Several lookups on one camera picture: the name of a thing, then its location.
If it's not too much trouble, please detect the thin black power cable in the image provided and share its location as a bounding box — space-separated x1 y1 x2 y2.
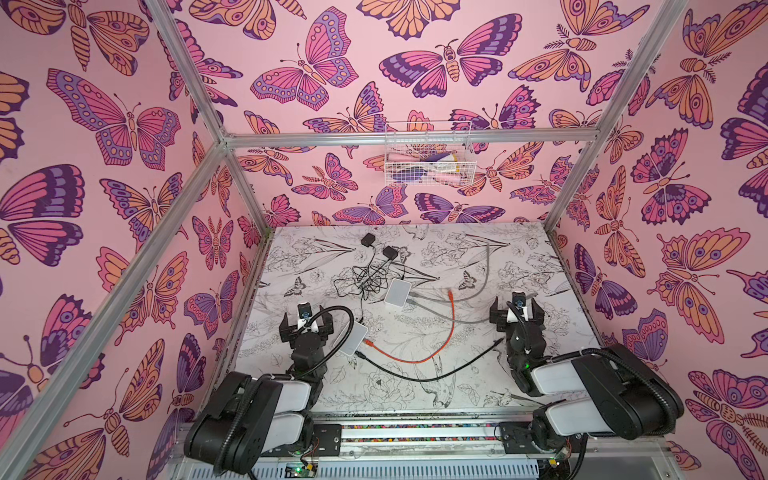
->
332 245 379 328
353 257 403 295

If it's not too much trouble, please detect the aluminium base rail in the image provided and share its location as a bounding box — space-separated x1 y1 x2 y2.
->
167 407 667 480

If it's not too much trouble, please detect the black ethernet cable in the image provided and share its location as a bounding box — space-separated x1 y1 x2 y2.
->
355 337 506 384

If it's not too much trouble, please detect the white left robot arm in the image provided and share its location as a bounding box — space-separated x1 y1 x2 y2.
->
183 303 356 479

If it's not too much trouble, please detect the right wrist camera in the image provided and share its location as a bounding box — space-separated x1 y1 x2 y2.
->
507 291 529 322

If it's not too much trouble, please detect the white network switch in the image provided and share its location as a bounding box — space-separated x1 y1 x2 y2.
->
384 279 412 309
339 322 368 357

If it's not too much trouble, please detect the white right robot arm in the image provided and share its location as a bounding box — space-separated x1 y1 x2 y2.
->
489 292 684 451

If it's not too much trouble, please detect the white wire basket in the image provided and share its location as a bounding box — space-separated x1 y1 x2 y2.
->
381 120 477 189

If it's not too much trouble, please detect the grey ethernet cable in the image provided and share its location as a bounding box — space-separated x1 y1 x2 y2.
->
409 299 499 326
410 242 492 302

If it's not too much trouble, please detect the black power adapter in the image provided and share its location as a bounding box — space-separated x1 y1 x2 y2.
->
382 246 399 260
361 233 376 248

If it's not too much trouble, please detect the black power adapter left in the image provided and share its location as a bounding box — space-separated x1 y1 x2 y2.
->
361 233 376 248

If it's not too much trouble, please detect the orange ethernet cable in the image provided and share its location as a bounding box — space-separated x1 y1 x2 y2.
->
362 289 456 365

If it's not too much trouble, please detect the black power adapter right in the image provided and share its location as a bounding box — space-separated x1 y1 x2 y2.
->
382 246 399 260

